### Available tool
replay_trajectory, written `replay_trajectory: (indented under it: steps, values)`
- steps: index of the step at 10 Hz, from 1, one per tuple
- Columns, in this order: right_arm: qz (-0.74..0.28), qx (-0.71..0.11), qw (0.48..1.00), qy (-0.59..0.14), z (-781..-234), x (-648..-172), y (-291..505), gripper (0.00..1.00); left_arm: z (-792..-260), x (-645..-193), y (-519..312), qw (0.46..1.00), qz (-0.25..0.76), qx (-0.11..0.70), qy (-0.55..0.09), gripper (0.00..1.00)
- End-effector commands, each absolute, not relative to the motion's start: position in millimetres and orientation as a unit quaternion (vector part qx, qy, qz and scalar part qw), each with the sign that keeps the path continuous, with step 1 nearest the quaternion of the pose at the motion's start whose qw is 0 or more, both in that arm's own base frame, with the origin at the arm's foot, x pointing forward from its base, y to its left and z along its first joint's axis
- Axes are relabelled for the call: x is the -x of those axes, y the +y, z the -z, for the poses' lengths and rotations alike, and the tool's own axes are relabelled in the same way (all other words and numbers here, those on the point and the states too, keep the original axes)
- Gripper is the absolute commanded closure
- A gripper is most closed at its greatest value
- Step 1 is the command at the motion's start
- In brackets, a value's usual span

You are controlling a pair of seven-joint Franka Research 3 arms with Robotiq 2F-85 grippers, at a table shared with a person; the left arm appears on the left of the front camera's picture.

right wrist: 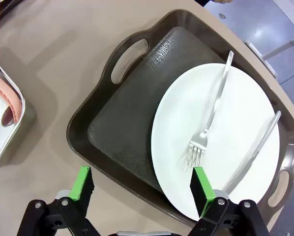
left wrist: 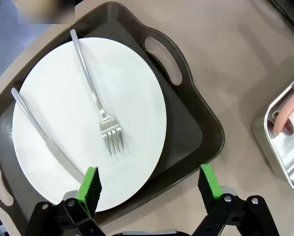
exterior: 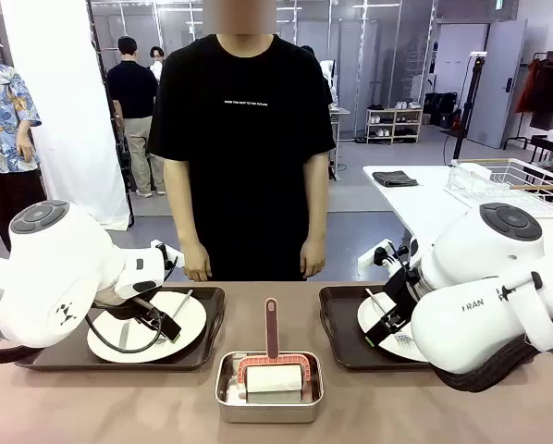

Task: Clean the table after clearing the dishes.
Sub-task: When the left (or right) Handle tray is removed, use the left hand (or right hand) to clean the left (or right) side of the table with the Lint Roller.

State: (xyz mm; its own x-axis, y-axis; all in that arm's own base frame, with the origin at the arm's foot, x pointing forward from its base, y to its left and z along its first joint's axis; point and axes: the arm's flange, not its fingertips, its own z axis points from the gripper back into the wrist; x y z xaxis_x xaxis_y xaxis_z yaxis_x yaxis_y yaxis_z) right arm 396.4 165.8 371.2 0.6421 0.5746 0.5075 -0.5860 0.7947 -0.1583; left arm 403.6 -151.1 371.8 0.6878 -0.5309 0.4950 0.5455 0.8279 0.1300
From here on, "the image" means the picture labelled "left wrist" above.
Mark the pink lint roller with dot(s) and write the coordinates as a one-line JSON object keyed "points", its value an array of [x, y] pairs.
{"points": [[284, 115]]}

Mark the rectangular metal container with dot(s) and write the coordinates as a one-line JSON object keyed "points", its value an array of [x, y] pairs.
{"points": [[289, 167]]}

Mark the silver fork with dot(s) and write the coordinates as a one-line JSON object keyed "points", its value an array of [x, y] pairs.
{"points": [[107, 125]]}

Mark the silver table knife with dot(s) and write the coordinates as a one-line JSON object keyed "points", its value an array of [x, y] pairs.
{"points": [[56, 150]]}

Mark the dark brown serving tray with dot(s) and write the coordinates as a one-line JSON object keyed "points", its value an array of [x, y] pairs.
{"points": [[186, 118]]}

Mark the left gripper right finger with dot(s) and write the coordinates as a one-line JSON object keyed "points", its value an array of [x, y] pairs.
{"points": [[211, 189]]}

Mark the large white dinner plate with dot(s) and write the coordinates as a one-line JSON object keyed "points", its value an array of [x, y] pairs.
{"points": [[63, 98]]}

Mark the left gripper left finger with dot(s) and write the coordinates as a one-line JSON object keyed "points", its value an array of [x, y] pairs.
{"points": [[88, 191]]}

